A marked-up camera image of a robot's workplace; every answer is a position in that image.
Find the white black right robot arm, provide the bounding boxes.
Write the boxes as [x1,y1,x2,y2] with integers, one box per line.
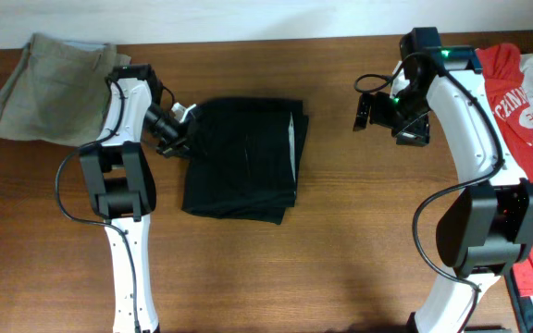
[353,45,533,332]

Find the folded khaki shorts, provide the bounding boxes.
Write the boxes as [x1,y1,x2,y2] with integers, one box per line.
[0,33,131,146]

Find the black shorts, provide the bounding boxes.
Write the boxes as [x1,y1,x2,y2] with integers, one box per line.
[181,97,309,225]

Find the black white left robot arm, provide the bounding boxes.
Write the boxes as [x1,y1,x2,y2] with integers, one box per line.
[80,65,197,332]

